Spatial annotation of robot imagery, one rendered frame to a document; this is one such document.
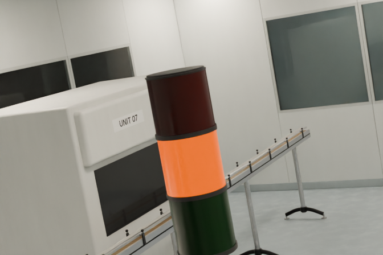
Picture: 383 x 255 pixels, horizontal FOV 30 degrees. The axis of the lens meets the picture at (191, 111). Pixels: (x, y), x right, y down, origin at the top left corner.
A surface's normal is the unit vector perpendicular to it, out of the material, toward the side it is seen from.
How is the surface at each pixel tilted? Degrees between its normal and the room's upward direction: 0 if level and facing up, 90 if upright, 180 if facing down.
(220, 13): 90
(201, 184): 90
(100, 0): 90
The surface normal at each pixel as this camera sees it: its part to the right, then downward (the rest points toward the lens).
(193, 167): 0.05, 0.11
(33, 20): 0.87, -0.09
